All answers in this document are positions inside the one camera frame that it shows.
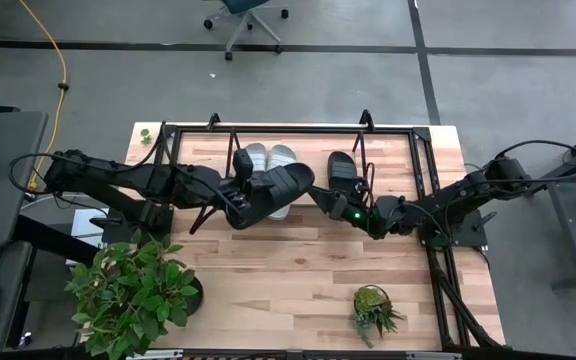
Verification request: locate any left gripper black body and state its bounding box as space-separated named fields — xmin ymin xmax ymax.
xmin=216 ymin=174 xmax=252 ymax=217

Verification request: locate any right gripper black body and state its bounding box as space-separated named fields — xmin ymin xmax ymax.
xmin=340 ymin=192 xmax=394 ymax=239

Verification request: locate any white rubber slide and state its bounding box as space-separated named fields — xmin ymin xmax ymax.
xmin=266 ymin=144 xmax=299 ymax=222
xmin=242 ymin=142 xmax=269 ymax=174

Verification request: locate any black rubber slide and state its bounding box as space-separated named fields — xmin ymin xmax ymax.
xmin=224 ymin=161 xmax=317 ymax=232
xmin=326 ymin=150 xmax=360 ymax=195

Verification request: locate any small succulent in dark pot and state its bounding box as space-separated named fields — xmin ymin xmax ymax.
xmin=351 ymin=284 xmax=405 ymax=350

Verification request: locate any large leafy green potted plant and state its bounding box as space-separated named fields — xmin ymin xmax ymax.
xmin=64 ymin=228 xmax=205 ymax=360

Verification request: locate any dark office chair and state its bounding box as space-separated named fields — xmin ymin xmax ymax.
xmin=202 ymin=0 xmax=291 ymax=62

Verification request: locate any black metal stand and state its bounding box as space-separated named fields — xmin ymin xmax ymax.
xmin=520 ymin=124 xmax=576 ymax=291

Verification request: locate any black side desk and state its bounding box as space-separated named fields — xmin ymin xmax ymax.
xmin=0 ymin=103 xmax=49 ymax=251

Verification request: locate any black metal table frame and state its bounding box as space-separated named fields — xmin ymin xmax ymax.
xmin=157 ymin=123 xmax=507 ymax=351

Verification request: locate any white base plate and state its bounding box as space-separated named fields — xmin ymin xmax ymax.
xmin=70 ymin=208 xmax=114 ymax=266

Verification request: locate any yellow cable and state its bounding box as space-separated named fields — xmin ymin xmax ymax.
xmin=16 ymin=0 xmax=70 ymax=194

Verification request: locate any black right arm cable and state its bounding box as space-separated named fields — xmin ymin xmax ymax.
xmin=494 ymin=139 xmax=576 ymax=184

